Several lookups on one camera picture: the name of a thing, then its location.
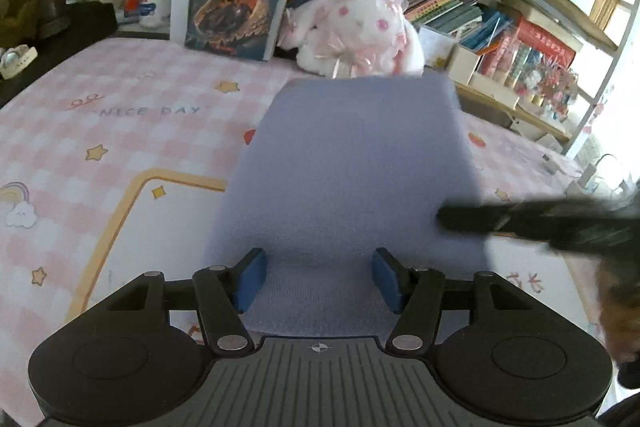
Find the purple and pink sweater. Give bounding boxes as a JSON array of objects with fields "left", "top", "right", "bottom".
[{"left": 206, "top": 72, "right": 489, "bottom": 337}]

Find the person's right hand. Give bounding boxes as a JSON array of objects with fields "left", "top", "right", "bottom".
[{"left": 597, "top": 265, "right": 639, "bottom": 365}]

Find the white charger plug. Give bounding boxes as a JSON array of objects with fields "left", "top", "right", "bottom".
[{"left": 564, "top": 154, "right": 614, "bottom": 197}]

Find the pink checkered cartoon table mat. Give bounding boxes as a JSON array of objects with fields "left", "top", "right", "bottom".
[{"left": 1, "top": 39, "right": 601, "bottom": 426}]

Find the white pen holder box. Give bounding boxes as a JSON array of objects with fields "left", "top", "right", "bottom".
[{"left": 446, "top": 44, "right": 480, "bottom": 86}]

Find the pink white plush bunny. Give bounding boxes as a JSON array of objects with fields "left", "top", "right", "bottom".
[{"left": 278, "top": 0, "right": 425, "bottom": 79}]

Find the white jar green lid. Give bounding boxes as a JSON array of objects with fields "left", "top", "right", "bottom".
[{"left": 139, "top": 0, "right": 171, "bottom": 28}]

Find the black speaker box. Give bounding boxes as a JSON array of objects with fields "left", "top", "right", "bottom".
[{"left": 0, "top": 1, "right": 118, "bottom": 106}]

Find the white smart watch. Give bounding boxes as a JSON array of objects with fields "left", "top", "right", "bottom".
[{"left": 0, "top": 44, "right": 38, "bottom": 79}]

